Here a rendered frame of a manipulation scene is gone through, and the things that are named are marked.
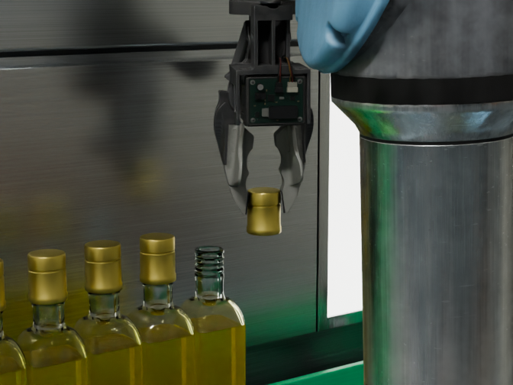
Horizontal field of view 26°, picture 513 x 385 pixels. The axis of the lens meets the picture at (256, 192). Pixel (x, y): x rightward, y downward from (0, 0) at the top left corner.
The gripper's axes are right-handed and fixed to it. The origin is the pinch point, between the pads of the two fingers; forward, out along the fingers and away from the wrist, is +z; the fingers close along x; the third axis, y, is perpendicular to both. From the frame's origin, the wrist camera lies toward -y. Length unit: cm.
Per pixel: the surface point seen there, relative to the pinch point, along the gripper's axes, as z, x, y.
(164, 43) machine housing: -15.0, -9.2, -10.5
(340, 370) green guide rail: 22.5, 10.1, -9.3
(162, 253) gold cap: 3.6, -10.7, 6.9
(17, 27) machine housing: -17.4, -24.0, -2.7
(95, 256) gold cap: 2.9, -17.0, 9.4
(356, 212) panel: 7.0, 14.7, -22.2
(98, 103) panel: -9.4, -16.4, -5.7
